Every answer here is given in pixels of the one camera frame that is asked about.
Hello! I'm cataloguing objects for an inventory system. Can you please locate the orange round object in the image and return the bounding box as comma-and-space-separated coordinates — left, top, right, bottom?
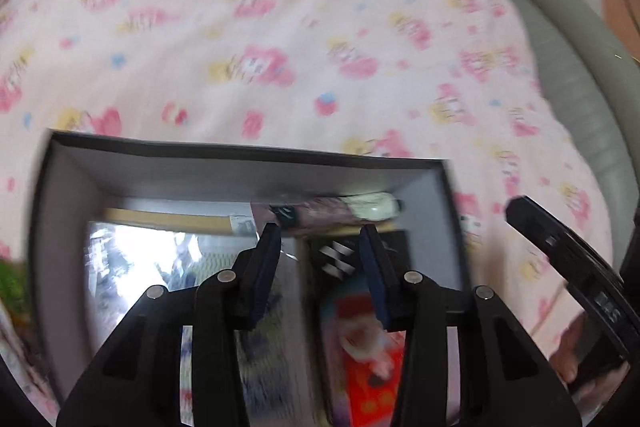
602, 0, 640, 58

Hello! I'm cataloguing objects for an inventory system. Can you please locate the black card with white stripes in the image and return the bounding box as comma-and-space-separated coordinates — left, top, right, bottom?
300, 231, 412, 290

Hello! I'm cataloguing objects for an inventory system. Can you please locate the tan cardboard strip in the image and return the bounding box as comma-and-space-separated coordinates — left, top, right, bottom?
102, 207, 256, 237

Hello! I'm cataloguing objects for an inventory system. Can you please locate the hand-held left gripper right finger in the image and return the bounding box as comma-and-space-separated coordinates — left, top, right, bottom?
359, 224, 583, 427

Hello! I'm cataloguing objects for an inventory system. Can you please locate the person's right hand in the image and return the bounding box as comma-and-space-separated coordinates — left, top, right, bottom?
550, 312, 618, 390

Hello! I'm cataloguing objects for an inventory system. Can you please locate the black storage box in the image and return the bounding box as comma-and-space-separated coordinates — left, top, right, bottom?
29, 129, 473, 427

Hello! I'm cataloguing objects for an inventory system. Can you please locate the pink printed blanket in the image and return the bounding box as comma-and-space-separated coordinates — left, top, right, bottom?
0, 0, 631, 408

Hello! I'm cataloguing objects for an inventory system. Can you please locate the green carton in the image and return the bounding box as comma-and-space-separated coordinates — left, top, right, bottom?
0, 259, 28, 323

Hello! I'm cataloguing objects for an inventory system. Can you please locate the red envelope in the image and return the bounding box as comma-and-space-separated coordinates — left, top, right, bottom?
345, 357, 407, 427

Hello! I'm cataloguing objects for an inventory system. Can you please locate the purple and white packet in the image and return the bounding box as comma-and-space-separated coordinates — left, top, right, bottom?
250, 197, 361, 238

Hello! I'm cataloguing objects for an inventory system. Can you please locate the red and white paper packet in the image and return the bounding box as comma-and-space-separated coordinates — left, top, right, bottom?
322, 279, 408, 378

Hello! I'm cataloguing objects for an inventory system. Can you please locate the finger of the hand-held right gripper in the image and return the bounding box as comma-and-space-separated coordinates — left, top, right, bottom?
505, 196, 596, 288

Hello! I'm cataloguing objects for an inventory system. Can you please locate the plastic-wrapped dotted picture pack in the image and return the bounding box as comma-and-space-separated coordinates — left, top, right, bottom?
85, 219, 311, 427

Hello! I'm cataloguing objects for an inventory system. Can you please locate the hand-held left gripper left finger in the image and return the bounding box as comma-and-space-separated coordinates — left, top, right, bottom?
56, 222, 283, 427

